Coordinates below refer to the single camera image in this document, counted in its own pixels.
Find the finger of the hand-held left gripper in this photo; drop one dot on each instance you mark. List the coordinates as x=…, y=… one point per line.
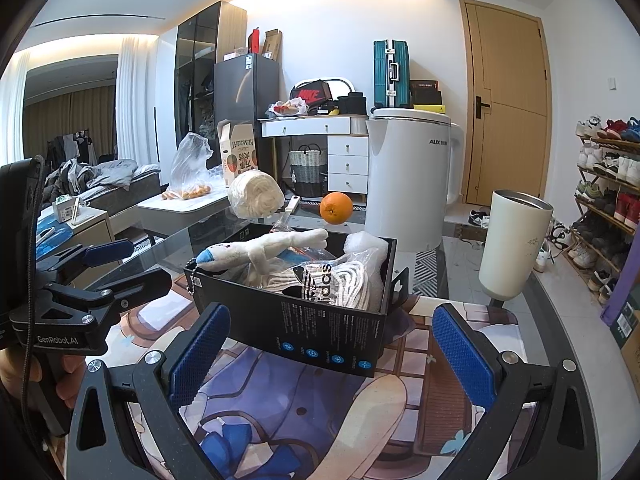
x=140, y=285
x=107, y=252

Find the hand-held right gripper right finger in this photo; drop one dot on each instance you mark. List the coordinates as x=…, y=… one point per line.
x=462, y=355

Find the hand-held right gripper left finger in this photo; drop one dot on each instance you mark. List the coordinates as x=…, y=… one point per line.
x=199, y=355

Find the black cardboard box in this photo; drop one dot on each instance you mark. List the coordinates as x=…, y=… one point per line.
x=280, y=330

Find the bagged white socks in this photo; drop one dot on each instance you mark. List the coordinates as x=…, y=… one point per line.
x=310, y=282

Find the person's left hand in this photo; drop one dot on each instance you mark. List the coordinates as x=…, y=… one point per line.
x=12, y=375

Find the beige cabinet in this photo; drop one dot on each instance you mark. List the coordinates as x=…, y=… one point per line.
x=95, y=232

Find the blue bag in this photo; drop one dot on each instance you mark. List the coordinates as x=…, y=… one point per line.
x=55, y=237

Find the white green small box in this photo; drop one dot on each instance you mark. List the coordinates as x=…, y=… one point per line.
x=67, y=210

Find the grey bed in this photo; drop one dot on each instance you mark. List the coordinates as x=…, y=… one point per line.
x=125, y=185

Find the grey side table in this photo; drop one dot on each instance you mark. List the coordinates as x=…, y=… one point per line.
x=185, y=212

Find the clothes rack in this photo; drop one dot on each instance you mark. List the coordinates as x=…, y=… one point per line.
x=70, y=145

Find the plastic bag of small oranges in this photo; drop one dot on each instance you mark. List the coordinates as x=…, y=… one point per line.
x=187, y=165

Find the white tumbler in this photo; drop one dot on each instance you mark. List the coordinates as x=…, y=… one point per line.
x=515, y=245

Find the printed desk mat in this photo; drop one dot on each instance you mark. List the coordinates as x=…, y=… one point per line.
x=310, y=410

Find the black white sneaker pair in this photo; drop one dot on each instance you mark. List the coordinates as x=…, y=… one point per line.
x=479, y=219

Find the brown curtain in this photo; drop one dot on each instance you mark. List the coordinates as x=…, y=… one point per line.
x=65, y=115

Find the wrapped napa cabbage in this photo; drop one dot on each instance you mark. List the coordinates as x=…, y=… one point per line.
x=255, y=194

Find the white curtain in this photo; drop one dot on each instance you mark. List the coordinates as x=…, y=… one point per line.
x=137, y=105

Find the printed fruit carton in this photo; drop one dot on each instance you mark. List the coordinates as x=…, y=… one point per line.
x=242, y=160

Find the dark green box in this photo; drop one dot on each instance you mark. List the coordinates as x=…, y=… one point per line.
x=625, y=330

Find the white electric kettle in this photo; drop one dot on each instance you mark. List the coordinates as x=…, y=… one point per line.
x=405, y=180

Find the orange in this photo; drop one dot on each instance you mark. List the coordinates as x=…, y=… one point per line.
x=336, y=207

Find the dark glass wardrobe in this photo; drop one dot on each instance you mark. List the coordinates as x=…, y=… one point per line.
x=195, y=70

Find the woven basket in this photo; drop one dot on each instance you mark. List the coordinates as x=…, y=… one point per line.
x=307, y=167

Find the grey fridge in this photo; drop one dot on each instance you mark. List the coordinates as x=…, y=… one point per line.
x=247, y=100

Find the white desk with drawers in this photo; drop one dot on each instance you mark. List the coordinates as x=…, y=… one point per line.
x=347, y=160

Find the white bag with red food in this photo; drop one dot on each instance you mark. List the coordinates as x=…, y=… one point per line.
x=287, y=108

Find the shoe rack with shoes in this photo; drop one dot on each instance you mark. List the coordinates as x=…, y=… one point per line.
x=595, y=157

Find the black yellow shoe box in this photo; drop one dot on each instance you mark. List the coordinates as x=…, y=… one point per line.
x=430, y=108

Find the wooden shoe rack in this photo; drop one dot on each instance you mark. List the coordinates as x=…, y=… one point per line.
x=607, y=143

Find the red black shoe box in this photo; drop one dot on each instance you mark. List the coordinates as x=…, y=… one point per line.
x=310, y=92

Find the wooden door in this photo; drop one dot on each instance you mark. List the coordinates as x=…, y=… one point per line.
x=505, y=100

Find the brown cardboard sleeve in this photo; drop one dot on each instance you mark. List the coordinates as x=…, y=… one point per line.
x=272, y=45

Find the black flat box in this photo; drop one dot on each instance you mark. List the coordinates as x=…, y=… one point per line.
x=425, y=92

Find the black bag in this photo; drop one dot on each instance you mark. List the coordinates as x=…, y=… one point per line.
x=351, y=104

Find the teal suitcase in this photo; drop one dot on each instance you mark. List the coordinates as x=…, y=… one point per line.
x=390, y=75

